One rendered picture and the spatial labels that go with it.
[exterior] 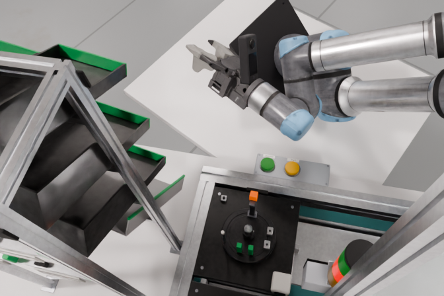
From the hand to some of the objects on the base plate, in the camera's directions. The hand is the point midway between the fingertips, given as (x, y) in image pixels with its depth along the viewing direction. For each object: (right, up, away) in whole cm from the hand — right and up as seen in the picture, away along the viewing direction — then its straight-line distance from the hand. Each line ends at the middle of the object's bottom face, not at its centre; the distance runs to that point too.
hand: (201, 42), depth 102 cm
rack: (-25, -61, +9) cm, 67 cm away
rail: (+43, -47, +12) cm, 65 cm away
